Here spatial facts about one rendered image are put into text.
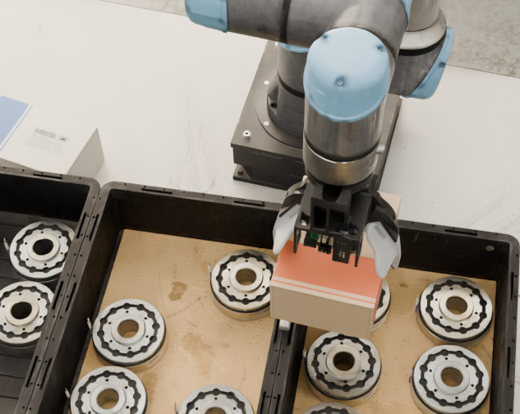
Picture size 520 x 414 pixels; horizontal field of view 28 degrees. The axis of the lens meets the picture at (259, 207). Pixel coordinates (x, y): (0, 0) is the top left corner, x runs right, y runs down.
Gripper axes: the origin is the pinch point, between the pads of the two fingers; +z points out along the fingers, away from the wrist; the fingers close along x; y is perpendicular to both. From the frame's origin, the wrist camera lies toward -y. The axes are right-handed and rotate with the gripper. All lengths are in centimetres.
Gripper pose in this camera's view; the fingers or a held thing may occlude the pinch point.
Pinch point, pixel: (336, 249)
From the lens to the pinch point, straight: 121.9
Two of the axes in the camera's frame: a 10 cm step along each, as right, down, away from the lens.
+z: 0.2, 5.7, 8.2
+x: 9.6, 2.1, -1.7
